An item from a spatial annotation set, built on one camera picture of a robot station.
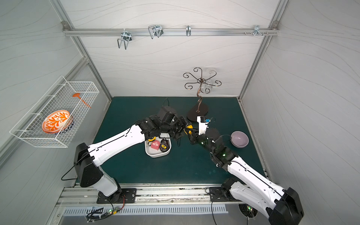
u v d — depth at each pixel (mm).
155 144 906
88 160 419
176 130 650
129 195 738
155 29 768
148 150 897
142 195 749
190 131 716
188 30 723
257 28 764
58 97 705
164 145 886
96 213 700
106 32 776
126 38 787
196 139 654
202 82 881
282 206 388
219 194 733
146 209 703
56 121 638
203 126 650
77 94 784
